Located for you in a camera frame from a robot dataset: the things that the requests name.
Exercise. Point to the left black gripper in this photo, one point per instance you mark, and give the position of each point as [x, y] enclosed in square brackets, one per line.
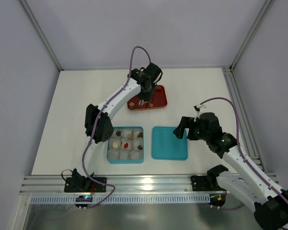
[145, 96]

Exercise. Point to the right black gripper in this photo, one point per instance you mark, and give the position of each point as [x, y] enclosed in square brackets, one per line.
[188, 130]

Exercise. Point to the teal box lid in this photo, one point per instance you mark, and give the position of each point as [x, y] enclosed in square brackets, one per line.
[166, 146]

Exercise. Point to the white oval chocolate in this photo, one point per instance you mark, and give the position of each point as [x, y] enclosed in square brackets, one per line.
[115, 145]

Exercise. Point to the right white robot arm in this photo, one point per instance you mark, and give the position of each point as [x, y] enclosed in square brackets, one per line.
[267, 200]

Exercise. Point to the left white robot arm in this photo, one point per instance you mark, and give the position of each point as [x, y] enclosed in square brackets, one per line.
[98, 118]

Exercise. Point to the red rectangular tray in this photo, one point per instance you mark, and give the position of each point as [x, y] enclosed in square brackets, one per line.
[159, 100]

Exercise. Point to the teal box with paper cups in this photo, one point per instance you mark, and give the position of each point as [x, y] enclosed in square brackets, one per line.
[130, 155]

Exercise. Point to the aluminium mounting rail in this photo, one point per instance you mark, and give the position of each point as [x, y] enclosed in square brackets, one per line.
[124, 183]

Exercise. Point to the white slotted cable duct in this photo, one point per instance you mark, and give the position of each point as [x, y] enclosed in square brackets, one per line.
[121, 199]

